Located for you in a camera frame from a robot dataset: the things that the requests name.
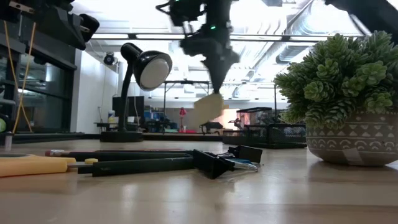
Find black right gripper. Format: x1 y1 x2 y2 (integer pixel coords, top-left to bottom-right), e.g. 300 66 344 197
180 29 241 93

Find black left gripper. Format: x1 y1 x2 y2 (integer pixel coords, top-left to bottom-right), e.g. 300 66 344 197
0 0 100 50

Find small black binder clip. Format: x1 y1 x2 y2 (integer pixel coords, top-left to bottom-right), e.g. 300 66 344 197
228 145 264 164

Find large black binder clip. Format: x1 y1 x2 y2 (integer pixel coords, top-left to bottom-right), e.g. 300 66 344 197
192 148 259 180

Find black ballpoint pen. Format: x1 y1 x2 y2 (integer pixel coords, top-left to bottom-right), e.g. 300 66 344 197
77 157 196 177
63 151 195 162
96 149 194 154

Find orange pencil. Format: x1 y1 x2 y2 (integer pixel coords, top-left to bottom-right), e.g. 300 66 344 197
45 148 193 157

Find yellow-handled scissors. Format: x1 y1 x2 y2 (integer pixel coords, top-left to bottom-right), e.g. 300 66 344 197
0 152 99 178

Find black mesh desk organizer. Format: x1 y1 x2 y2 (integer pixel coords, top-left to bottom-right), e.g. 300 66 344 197
222 107 307 149

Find small red object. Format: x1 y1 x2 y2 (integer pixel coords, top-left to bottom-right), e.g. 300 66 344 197
178 107 188 132

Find blue storage bins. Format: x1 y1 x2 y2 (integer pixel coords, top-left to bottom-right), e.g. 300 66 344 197
143 111 165 125

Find black desk lamp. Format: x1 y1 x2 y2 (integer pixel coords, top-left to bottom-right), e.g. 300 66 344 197
99 42 174 143

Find cluttered workbench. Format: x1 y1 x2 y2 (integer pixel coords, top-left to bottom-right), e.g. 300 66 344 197
95 119 224 134

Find black computer monitor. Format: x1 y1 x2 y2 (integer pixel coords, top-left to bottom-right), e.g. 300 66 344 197
112 95 146 118

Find green succulent in patterned pot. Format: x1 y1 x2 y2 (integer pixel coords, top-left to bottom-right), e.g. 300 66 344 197
273 30 398 167

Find grey tape strip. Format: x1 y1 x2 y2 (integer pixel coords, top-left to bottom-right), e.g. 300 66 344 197
341 147 364 166

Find black metal frame stand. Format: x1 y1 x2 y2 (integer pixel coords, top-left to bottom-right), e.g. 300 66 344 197
163 80 212 134

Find black round wall camera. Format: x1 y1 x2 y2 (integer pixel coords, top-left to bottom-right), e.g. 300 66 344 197
103 52 117 67

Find yellow cable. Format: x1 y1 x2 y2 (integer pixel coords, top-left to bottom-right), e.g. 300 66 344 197
2 20 37 134

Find black aluminium table frame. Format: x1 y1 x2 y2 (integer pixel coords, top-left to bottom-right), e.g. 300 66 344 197
12 132 224 144

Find white cylindrical post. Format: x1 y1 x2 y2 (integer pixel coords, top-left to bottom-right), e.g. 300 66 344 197
4 132 13 152

